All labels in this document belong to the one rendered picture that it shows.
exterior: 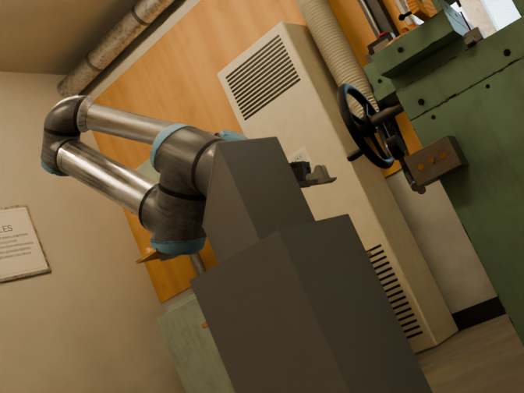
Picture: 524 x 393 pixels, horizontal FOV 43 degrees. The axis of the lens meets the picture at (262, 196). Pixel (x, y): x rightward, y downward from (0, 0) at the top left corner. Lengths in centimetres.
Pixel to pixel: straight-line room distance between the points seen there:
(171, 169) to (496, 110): 82
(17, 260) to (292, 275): 299
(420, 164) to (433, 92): 20
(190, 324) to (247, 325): 221
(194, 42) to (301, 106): 112
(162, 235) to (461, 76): 86
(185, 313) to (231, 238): 220
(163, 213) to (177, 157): 16
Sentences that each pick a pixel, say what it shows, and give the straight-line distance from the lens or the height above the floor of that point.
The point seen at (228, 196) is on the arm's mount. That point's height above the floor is 68.
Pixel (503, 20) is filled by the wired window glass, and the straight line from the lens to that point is 343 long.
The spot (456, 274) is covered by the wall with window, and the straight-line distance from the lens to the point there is 348.
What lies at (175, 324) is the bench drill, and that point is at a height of 62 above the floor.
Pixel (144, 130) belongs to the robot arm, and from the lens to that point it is 208.
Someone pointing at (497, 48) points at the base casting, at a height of 76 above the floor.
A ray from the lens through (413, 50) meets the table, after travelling 174.
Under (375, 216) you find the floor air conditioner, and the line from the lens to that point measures 327.
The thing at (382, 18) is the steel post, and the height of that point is 156.
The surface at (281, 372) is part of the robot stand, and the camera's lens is 148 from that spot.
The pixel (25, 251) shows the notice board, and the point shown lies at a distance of 428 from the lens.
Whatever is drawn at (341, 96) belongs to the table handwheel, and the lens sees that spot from 197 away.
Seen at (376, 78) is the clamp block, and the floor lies 91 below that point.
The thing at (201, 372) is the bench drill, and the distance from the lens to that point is 375.
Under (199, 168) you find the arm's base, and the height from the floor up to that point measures 79.
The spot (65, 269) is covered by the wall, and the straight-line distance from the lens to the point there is 438.
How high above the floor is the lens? 36
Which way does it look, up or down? 11 degrees up
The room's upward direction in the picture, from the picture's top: 24 degrees counter-clockwise
